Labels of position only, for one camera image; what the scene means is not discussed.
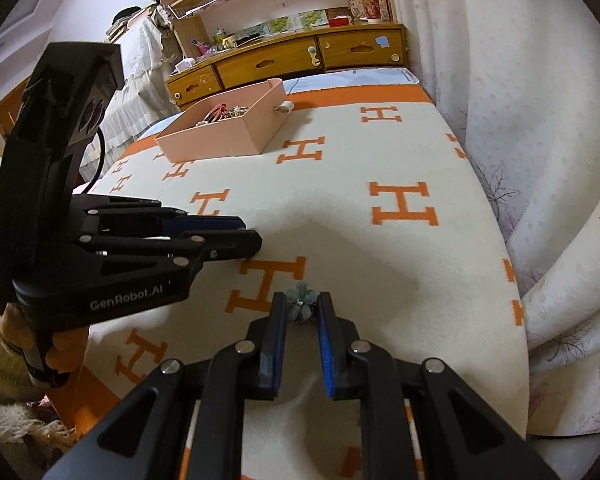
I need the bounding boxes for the blue flower earrings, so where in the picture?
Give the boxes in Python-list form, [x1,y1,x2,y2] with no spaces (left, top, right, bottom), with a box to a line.
[285,281,318,323]

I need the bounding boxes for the pink cardboard box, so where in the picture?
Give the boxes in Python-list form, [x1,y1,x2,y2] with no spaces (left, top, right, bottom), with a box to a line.
[156,78,294,162]

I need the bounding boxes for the person left hand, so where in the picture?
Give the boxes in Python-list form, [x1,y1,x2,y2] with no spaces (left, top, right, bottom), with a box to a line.
[0,304,90,373]

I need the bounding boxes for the lace covered piano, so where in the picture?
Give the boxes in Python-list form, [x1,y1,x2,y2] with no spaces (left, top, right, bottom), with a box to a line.
[80,6,183,181]

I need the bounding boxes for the wooden desk with drawers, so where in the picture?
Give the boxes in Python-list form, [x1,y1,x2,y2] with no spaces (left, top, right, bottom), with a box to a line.
[166,23,408,110]

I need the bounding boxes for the brown wooden door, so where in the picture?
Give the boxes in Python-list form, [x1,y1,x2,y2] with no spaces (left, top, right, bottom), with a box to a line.
[0,78,29,140]

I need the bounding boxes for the orange H pattern blanket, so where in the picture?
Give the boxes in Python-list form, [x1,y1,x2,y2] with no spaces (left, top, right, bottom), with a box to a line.
[52,84,529,434]

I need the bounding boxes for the white floral curtain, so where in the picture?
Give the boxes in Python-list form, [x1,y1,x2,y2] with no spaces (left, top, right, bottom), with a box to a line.
[391,0,600,437]

